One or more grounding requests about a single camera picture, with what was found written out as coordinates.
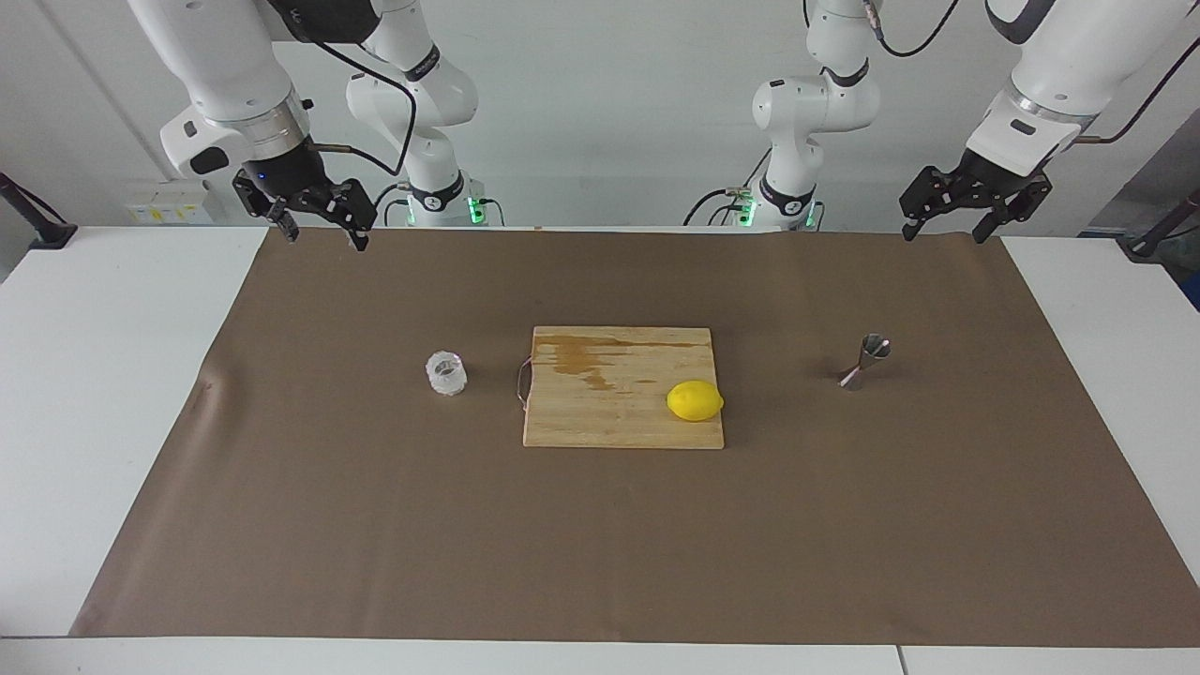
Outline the yellow lemon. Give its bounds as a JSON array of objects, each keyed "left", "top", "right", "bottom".
[{"left": 667, "top": 380, "right": 726, "bottom": 423}]

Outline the black left base cable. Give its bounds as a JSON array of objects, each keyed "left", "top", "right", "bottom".
[{"left": 682, "top": 186, "right": 758, "bottom": 228}]

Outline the black right base cable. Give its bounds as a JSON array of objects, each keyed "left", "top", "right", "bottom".
[{"left": 373, "top": 180, "right": 413, "bottom": 229}]

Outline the black left arm loop cable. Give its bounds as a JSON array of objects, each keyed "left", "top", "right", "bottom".
[{"left": 867, "top": 0, "right": 962, "bottom": 58}]

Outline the brown paper table mat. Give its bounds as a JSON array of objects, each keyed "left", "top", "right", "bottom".
[{"left": 70, "top": 228, "right": 1200, "bottom": 648}]

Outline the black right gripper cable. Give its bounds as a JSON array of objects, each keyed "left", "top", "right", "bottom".
[{"left": 281, "top": 0, "right": 418, "bottom": 179}]

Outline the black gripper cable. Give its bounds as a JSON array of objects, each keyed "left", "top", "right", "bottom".
[
  {"left": 281, "top": 0, "right": 418, "bottom": 179},
  {"left": 1076, "top": 37, "right": 1200, "bottom": 146}
]

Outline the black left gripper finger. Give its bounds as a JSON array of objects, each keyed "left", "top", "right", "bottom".
[
  {"left": 900, "top": 167, "right": 967, "bottom": 242},
  {"left": 972, "top": 178, "right": 1053, "bottom": 245}
]

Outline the clear faceted glass cup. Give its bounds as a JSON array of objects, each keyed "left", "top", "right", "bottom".
[{"left": 426, "top": 351, "right": 469, "bottom": 397}]

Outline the wooden cutting board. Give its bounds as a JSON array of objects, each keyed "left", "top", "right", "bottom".
[{"left": 516, "top": 325, "right": 726, "bottom": 451}]

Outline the black base cable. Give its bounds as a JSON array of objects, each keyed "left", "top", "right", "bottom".
[
  {"left": 682, "top": 186, "right": 758, "bottom": 228},
  {"left": 373, "top": 180, "right": 413, "bottom": 229}
]

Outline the black camera stand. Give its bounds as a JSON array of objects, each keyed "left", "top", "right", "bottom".
[
  {"left": 0, "top": 172, "right": 78, "bottom": 250},
  {"left": 1118, "top": 187, "right": 1200, "bottom": 262}
]

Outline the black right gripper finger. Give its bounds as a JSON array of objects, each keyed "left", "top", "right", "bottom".
[
  {"left": 232, "top": 173, "right": 299, "bottom": 243},
  {"left": 319, "top": 178, "right": 378, "bottom": 251}
]

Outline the steel double jigger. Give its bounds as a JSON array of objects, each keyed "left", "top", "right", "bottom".
[{"left": 839, "top": 333, "right": 892, "bottom": 391}]

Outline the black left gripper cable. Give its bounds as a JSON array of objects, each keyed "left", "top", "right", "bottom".
[{"left": 1076, "top": 37, "right": 1200, "bottom": 146}]

